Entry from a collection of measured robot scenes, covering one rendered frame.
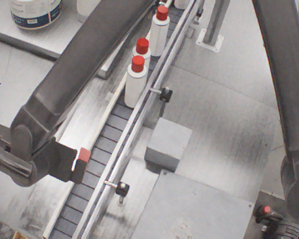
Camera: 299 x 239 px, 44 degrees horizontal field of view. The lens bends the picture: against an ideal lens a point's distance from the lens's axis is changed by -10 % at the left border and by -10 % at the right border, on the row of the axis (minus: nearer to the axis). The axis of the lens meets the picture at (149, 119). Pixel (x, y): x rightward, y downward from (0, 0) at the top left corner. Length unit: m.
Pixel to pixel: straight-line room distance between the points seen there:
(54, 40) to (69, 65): 0.81
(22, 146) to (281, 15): 0.40
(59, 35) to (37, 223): 0.63
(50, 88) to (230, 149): 0.78
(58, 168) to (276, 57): 0.43
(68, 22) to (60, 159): 0.76
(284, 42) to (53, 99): 0.31
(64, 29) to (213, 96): 0.55
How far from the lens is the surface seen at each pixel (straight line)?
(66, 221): 1.05
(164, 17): 1.16
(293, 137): 0.50
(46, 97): 0.55
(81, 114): 1.22
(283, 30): 0.48
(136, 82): 1.06
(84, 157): 0.72
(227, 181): 1.18
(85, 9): 1.33
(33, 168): 0.62
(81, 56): 0.52
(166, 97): 1.10
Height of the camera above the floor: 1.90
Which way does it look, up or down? 61 degrees down
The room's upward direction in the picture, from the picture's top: 12 degrees clockwise
